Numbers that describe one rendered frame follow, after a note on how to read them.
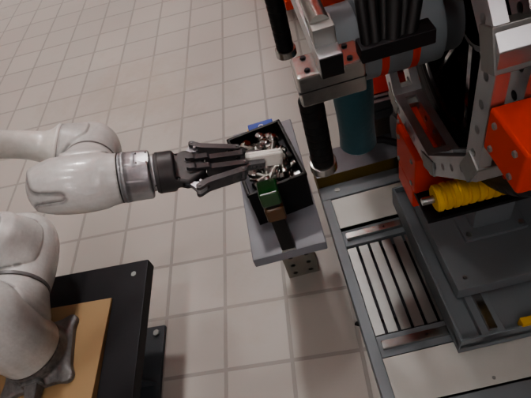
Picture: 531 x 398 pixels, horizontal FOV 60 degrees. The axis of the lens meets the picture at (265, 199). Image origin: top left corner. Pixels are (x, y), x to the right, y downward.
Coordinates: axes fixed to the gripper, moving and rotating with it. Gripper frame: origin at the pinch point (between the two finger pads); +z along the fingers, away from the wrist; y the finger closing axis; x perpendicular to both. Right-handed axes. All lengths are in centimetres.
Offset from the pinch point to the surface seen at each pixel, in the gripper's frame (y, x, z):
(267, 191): -4.5, 4.4, -0.2
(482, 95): -20.8, -25.5, 22.7
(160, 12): 223, 76, -12
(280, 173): 7.1, 11.9, 5.8
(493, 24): -20.6, -34.9, 20.2
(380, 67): -2.1, -18.5, 18.4
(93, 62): 192, 88, -55
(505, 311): -22, 42, 57
